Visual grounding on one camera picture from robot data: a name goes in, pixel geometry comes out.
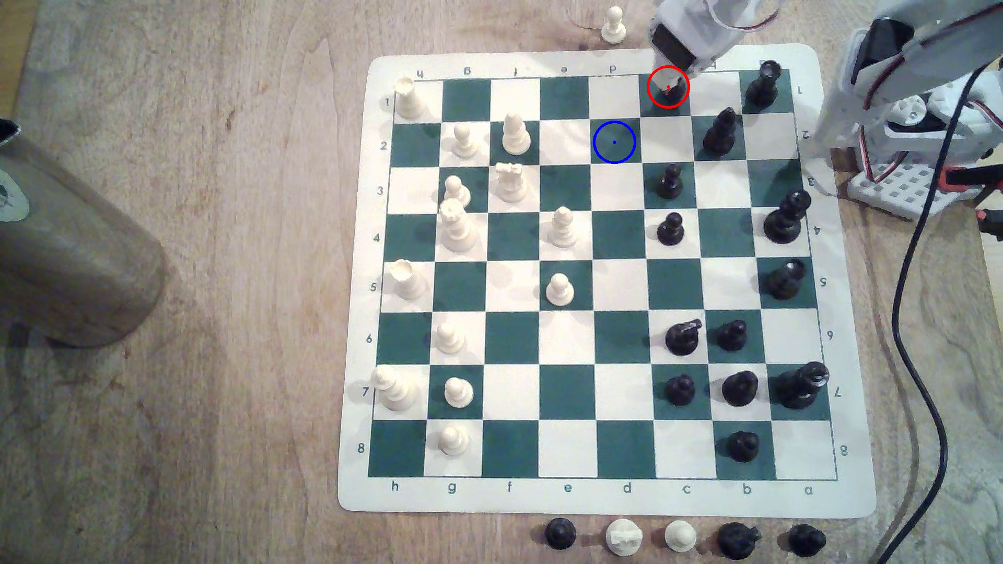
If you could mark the black king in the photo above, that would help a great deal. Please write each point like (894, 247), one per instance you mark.
(798, 386)

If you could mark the orange black clamp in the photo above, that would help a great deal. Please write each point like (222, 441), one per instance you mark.
(968, 178)
(993, 223)

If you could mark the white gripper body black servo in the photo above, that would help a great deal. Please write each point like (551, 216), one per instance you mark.
(670, 52)

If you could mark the white perforated base plate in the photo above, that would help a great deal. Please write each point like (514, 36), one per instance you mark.
(901, 192)

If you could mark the white pawn on e4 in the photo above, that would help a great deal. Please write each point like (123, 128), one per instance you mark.
(562, 231)

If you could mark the black rook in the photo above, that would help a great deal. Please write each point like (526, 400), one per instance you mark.
(762, 88)

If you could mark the white bishop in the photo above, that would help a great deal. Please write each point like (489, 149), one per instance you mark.
(515, 139)

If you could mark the white queen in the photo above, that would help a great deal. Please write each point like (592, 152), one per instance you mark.
(458, 231)

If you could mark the green and white chess mat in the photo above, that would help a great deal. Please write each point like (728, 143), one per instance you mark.
(509, 290)

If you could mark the black queen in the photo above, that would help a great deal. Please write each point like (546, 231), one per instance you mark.
(783, 223)

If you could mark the brown metallic cylinder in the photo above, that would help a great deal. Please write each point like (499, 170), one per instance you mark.
(70, 258)

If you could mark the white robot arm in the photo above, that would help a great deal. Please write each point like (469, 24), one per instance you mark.
(842, 117)

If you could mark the black knight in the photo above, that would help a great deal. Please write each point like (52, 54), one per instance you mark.
(682, 338)
(737, 541)

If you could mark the white rook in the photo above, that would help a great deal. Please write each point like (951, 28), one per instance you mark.
(409, 282)
(408, 102)

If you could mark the white king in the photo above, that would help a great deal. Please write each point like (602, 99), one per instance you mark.
(396, 390)

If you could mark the white knight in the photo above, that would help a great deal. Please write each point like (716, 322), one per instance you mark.
(624, 538)
(511, 186)

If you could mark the black bishop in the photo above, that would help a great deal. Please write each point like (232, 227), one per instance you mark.
(783, 282)
(719, 135)

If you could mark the black pawn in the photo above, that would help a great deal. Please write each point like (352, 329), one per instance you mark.
(670, 231)
(679, 390)
(732, 337)
(560, 534)
(668, 185)
(742, 446)
(806, 540)
(740, 388)
(672, 95)

